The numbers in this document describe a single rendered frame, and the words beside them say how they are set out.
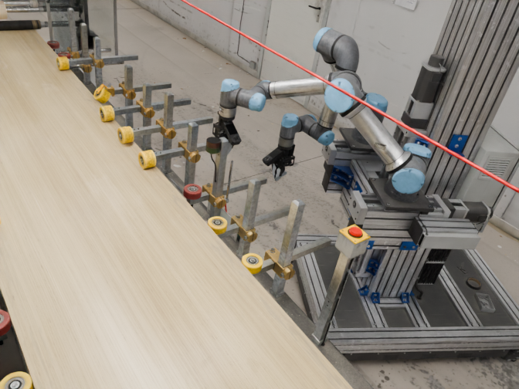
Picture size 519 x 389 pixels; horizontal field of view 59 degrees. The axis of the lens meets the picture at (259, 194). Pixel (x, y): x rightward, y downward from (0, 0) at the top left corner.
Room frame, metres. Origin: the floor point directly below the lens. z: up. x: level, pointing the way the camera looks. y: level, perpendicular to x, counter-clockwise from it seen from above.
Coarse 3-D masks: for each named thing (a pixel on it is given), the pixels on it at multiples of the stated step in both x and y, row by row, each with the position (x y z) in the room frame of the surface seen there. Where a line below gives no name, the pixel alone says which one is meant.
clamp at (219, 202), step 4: (204, 188) 1.74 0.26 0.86; (208, 188) 1.73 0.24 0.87; (208, 192) 1.71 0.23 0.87; (212, 196) 1.68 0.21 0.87; (220, 196) 1.69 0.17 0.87; (224, 196) 1.70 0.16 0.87; (208, 200) 1.70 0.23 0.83; (212, 200) 1.68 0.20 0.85; (216, 200) 1.67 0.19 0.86; (220, 200) 1.66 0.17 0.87; (224, 200) 1.67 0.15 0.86; (212, 204) 1.67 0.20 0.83; (216, 204) 1.65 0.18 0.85; (220, 204) 1.66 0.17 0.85; (224, 204) 1.67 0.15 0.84
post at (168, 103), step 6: (168, 96) 2.05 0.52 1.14; (168, 102) 2.05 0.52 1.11; (168, 108) 2.05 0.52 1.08; (168, 114) 2.06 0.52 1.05; (168, 120) 2.06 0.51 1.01; (168, 126) 2.06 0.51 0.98; (168, 144) 2.06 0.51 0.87; (162, 162) 2.07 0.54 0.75; (168, 162) 2.06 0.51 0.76; (168, 168) 2.06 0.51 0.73
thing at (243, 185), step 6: (264, 180) 1.91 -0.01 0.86; (234, 186) 1.80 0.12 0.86; (240, 186) 1.82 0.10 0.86; (246, 186) 1.84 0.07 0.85; (204, 192) 1.71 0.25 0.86; (222, 192) 1.75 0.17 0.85; (234, 192) 1.79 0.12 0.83; (186, 198) 1.66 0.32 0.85; (198, 198) 1.66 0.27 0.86; (204, 198) 1.68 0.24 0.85; (192, 204) 1.64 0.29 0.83
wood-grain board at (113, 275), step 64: (0, 64) 2.62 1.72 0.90; (0, 128) 1.88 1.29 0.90; (64, 128) 1.99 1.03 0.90; (0, 192) 1.40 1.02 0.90; (64, 192) 1.48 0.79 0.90; (128, 192) 1.55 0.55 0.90; (0, 256) 1.07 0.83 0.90; (64, 256) 1.12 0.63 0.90; (128, 256) 1.18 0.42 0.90; (192, 256) 1.24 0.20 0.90; (64, 320) 0.87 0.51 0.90; (128, 320) 0.91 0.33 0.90; (192, 320) 0.95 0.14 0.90; (256, 320) 1.00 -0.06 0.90; (64, 384) 0.67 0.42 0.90; (128, 384) 0.70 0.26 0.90; (192, 384) 0.73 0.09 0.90; (256, 384) 0.77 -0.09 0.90; (320, 384) 0.81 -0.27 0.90
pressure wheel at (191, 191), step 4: (188, 184) 1.68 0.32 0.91; (192, 184) 1.69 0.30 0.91; (196, 184) 1.69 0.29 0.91; (184, 188) 1.65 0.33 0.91; (188, 188) 1.66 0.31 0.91; (192, 188) 1.65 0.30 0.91; (196, 188) 1.67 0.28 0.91; (200, 188) 1.67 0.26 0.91; (184, 192) 1.64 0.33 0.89; (188, 192) 1.62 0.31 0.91; (192, 192) 1.63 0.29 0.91; (196, 192) 1.63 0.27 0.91; (200, 192) 1.64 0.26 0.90; (188, 196) 1.62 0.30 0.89; (192, 196) 1.62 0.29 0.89; (196, 196) 1.63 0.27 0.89; (200, 196) 1.65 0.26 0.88
